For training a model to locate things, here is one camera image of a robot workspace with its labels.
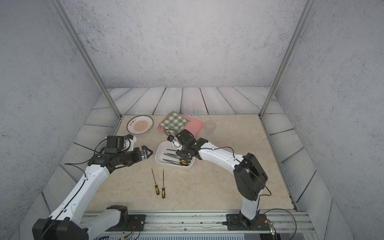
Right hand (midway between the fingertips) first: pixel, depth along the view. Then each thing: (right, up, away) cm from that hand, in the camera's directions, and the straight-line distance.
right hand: (183, 147), depth 86 cm
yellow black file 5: (+2, -9, +7) cm, 12 cm away
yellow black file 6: (-2, -10, +7) cm, 13 cm away
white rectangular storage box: (-12, -7, +10) cm, 17 cm away
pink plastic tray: (+5, +13, +29) cm, 32 cm away
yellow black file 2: (-11, -22, -2) cm, 25 cm away
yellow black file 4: (+3, -7, +7) cm, 11 cm away
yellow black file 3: (-9, -3, +14) cm, 17 cm away
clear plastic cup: (+17, +12, +24) cm, 31 cm away
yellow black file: (-15, -21, -2) cm, 26 cm away
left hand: (-17, -2, -7) cm, 19 cm away
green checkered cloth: (-10, +15, +28) cm, 33 cm away
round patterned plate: (-35, +14, +29) cm, 47 cm away
